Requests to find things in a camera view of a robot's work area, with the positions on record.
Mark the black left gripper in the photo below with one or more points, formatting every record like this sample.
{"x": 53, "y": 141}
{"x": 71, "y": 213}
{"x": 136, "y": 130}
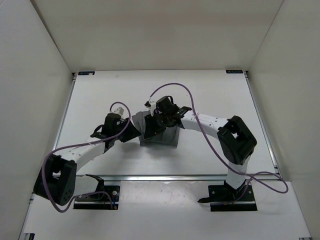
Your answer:
{"x": 132, "y": 132}

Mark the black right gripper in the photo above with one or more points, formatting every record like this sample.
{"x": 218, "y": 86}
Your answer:
{"x": 151, "y": 129}

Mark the grey pleated skirt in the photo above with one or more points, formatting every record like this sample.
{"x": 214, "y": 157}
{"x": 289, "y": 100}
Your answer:
{"x": 169, "y": 137}

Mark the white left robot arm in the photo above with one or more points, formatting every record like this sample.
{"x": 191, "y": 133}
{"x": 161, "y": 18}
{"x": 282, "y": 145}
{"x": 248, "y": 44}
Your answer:
{"x": 57, "y": 180}

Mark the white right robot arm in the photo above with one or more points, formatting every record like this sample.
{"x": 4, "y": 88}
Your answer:
{"x": 236, "y": 140}

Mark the blue left corner label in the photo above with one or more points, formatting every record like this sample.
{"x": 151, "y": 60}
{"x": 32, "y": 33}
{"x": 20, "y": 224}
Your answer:
{"x": 86, "y": 73}

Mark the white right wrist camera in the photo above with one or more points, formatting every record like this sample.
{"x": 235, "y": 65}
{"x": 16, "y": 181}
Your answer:
{"x": 151, "y": 106}

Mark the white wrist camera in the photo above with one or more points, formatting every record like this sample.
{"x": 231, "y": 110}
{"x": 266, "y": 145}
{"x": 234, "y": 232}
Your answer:
{"x": 119, "y": 111}
{"x": 151, "y": 106}

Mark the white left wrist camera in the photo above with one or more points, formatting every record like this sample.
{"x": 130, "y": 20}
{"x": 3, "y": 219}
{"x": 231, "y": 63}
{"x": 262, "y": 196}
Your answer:
{"x": 119, "y": 111}

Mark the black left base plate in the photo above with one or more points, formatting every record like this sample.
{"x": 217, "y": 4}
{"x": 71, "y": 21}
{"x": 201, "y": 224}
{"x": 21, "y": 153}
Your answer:
{"x": 99, "y": 201}

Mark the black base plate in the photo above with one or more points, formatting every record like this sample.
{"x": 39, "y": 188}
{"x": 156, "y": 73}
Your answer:
{"x": 99, "y": 201}
{"x": 221, "y": 199}

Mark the aluminium front rail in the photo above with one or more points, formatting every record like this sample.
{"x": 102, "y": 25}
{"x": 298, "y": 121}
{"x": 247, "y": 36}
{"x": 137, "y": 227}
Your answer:
{"x": 165, "y": 178}

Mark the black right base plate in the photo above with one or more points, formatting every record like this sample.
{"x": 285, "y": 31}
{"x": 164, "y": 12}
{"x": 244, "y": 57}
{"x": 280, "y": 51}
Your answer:
{"x": 221, "y": 199}

